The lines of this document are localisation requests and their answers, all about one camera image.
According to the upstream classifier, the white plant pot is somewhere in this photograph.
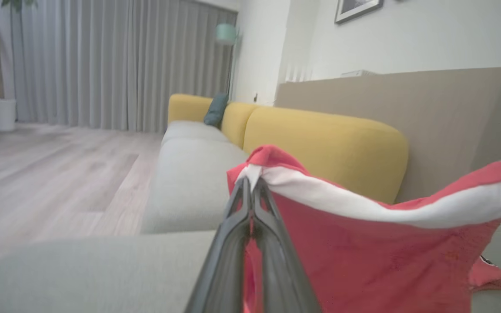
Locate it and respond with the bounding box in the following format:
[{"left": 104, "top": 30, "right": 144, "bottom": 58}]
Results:
[{"left": 0, "top": 98, "right": 17, "bottom": 132}]

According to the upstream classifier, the grey pleated curtain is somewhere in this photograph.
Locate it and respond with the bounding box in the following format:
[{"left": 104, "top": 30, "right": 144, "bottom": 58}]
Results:
[{"left": 0, "top": 0, "right": 238, "bottom": 133}]

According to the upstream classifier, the long yellow sofa backrest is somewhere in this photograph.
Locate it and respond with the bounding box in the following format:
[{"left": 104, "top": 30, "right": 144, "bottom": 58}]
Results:
[{"left": 243, "top": 107, "right": 409, "bottom": 205}]

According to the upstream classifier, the yellow sofa armrest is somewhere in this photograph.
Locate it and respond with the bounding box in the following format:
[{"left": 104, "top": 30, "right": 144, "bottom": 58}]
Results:
[{"left": 168, "top": 93, "right": 214, "bottom": 124}]

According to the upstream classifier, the red garment with white trim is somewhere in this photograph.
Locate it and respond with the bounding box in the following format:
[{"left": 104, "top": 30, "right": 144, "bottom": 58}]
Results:
[{"left": 227, "top": 145, "right": 501, "bottom": 313}]

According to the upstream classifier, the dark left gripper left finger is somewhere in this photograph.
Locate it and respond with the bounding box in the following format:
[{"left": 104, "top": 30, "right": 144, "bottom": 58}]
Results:
[{"left": 185, "top": 176, "right": 251, "bottom": 313}]

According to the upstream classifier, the short yellow sofa backrest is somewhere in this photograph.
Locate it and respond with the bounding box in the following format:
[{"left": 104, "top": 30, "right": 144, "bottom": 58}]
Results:
[{"left": 221, "top": 101, "right": 260, "bottom": 148}]

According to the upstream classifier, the framed wall picture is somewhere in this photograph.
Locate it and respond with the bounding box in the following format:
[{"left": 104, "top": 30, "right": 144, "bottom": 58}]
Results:
[{"left": 334, "top": 0, "right": 384, "bottom": 24}]

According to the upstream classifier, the floor lamp with teal shade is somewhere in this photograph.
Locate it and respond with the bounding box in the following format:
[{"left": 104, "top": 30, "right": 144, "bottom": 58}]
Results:
[{"left": 215, "top": 23, "right": 239, "bottom": 101}]

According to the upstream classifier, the dark teal throw pillow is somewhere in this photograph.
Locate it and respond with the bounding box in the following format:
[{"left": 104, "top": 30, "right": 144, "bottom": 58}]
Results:
[{"left": 204, "top": 93, "right": 229, "bottom": 128}]

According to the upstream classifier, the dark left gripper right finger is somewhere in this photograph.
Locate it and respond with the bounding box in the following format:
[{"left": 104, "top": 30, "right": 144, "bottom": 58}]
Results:
[{"left": 253, "top": 178, "right": 321, "bottom": 313}]

